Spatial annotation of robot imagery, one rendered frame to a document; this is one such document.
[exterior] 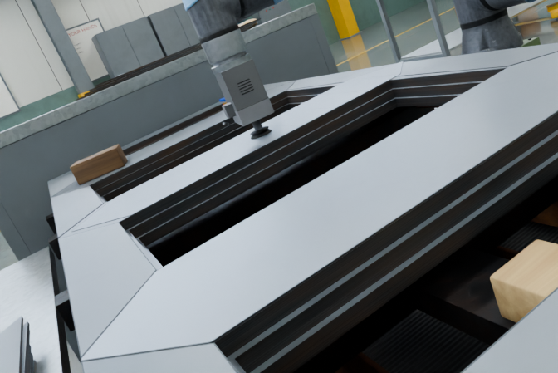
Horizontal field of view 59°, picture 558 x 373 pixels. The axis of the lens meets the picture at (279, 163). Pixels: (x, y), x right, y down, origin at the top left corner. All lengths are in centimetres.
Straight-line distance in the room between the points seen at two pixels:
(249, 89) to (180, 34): 899
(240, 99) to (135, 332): 54
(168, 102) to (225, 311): 136
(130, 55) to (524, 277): 929
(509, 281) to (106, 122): 143
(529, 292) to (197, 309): 25
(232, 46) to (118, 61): 864
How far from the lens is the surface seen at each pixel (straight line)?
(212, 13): 89
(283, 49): 189
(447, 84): 88
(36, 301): 105
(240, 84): 88
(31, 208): 169
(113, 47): 952
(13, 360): 75
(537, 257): 44
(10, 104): 988
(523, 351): 28
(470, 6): 138
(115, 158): 126
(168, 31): 980
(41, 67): 996
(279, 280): 40
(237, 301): 41
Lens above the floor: 105
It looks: 15 degrees down
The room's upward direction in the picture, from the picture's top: 22 degrees counter-clockwise
